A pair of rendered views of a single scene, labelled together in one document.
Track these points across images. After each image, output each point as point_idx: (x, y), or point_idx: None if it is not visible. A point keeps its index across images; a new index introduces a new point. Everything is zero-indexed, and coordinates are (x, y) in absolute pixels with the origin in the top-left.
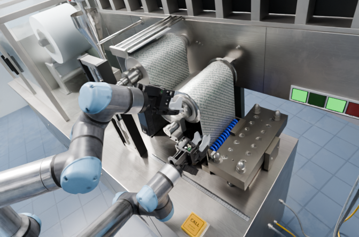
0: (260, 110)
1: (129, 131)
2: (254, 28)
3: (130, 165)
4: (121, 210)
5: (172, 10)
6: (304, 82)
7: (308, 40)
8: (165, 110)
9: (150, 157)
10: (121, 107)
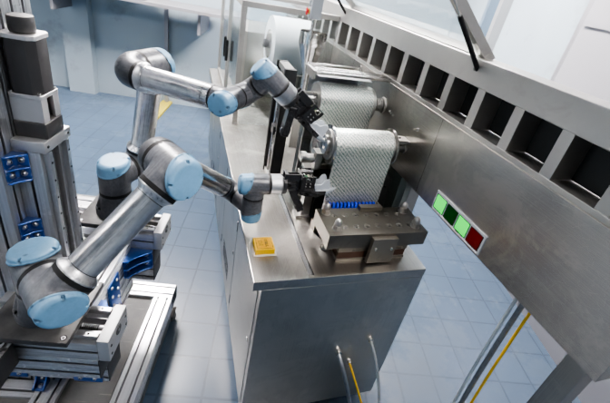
0: (407, 213)
1: (274, 148)
2: (435, 116)
3: None
4: (221, 178)
5: (388, 72)
6: (448, 191)
7: (466, 145)
8: (306, 122)
9: None
10: (274, 88)
